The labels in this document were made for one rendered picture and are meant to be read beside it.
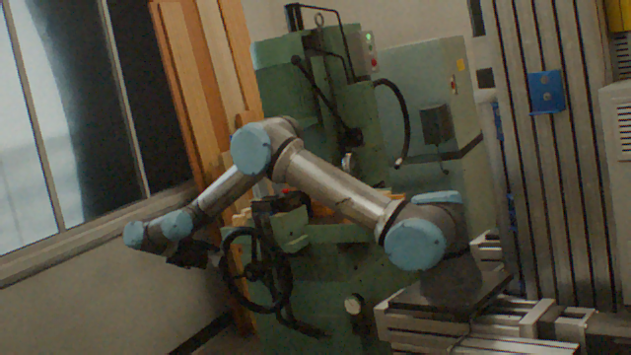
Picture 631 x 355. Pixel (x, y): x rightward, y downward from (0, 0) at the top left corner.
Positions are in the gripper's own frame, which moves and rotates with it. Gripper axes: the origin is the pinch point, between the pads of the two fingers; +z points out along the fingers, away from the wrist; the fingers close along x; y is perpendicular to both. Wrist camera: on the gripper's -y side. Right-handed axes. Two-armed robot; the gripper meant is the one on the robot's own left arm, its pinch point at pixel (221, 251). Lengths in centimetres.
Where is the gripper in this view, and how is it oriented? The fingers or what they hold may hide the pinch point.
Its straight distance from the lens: 205.3
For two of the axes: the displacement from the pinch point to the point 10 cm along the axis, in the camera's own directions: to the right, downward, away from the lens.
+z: 5.9, 2.8, 7.6
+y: -0.9, 9.6, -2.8
